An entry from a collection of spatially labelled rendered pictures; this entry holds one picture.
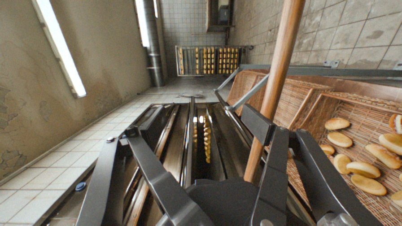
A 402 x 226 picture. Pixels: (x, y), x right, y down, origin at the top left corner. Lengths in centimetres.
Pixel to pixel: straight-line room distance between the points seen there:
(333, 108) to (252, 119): 75
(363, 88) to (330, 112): 16
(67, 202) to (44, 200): 12
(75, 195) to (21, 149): 62
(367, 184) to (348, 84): 46
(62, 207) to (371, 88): 158
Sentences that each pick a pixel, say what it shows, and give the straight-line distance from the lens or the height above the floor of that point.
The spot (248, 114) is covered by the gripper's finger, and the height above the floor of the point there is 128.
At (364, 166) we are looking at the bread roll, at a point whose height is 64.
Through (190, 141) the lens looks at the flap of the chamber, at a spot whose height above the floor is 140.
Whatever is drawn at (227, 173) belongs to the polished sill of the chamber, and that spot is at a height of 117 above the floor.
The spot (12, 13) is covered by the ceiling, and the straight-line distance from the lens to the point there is 161.
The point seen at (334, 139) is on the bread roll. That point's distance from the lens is 88.
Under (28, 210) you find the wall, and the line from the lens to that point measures 109.
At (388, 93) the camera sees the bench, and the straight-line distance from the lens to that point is 86.
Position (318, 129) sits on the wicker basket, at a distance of 91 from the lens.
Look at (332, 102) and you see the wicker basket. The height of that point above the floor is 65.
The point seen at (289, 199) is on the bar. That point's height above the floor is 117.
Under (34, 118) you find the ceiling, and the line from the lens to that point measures 149.
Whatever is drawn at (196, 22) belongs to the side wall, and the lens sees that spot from 538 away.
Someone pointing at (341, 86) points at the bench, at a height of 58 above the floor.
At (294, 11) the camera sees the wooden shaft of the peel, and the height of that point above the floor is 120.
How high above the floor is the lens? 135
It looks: 2 degrees down
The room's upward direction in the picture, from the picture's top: 92 degrees counter-clockwise
